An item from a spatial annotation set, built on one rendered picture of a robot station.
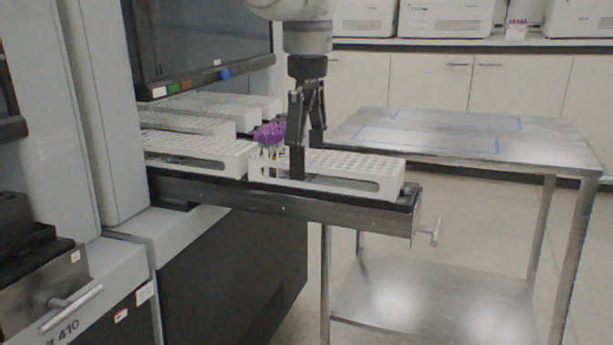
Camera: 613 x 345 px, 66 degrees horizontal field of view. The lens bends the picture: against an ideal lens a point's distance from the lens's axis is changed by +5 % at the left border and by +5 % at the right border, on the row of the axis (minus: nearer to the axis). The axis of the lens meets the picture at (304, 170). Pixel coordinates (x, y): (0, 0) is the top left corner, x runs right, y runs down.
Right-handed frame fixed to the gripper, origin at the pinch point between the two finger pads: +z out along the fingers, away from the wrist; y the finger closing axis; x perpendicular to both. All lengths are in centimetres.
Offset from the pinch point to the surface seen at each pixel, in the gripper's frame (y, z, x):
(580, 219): 25, 15, -53
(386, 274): 53, 58, -9
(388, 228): -6.8, 8.5, -18.0
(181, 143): -1.2, -0.5, 28.4
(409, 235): -6.8, 9.0, -21.7
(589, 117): 229, 39, -92
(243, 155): -2.6, -0.2, 12.9
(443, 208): 174, 86, -21
